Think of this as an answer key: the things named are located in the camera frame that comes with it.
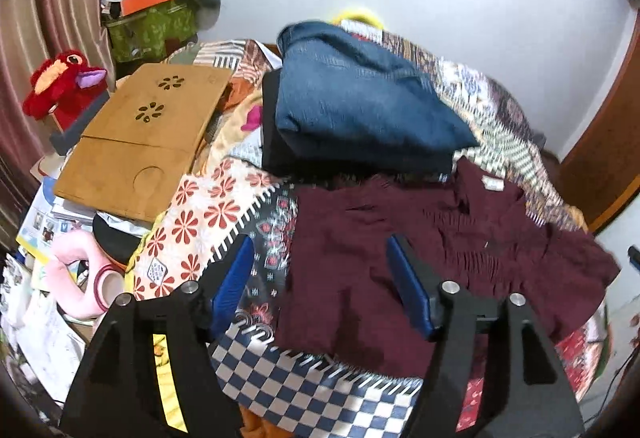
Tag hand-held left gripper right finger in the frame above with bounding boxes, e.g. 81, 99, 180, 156
385, 234, 586, 438

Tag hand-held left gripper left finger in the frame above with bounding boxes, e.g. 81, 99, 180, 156
59, 234, 257, 438

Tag maroon button shirt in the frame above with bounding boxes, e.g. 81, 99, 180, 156
274, 157, 622, 380

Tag patchwork bedspread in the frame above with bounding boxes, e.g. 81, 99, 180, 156
122, 18, 617, 438

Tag brown wooden door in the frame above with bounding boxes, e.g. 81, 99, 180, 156
556, 10, 640, 235

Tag wooden lap desk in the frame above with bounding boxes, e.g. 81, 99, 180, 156
52, 62, 236, 225

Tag pile of papers and books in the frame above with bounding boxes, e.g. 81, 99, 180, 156
0, 155, 98, 401

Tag folded blue jeans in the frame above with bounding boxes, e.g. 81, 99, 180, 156
274, 20, 481, 165

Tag grey storage box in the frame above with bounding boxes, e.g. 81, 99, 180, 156
49, 88, 112, 157

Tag red plush toy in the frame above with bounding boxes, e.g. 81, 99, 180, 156
21, 49, 110, 129

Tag yellow plastic rim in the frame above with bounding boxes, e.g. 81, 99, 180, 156
331, 6, 387, 27

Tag orange box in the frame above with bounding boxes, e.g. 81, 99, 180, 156
119, 0, 176, 17

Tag striped brown curtain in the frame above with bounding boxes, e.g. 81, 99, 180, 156
0, 0, 126, 239

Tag pink ring pillow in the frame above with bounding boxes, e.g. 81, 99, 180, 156
44, 232, 127, 319

